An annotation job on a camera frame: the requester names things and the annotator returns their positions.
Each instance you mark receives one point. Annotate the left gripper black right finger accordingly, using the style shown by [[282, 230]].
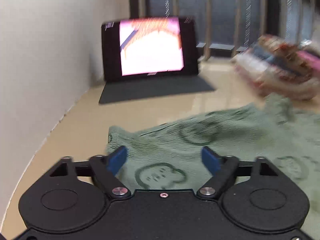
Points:
[[224, 172]]

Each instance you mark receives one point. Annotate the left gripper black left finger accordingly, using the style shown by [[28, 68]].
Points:
[[92, 179]]

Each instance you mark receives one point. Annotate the stack of folded blankets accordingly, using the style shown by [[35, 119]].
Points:
[[272, 65]]

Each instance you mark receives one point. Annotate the black tablet with keyboard cover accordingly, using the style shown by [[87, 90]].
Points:
[[150, 57]]

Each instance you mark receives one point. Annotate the green patterned garment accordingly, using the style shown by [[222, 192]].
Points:
[[168, 156]]

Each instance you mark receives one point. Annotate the dark framed window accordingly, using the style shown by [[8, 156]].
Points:
[[226, 27]]

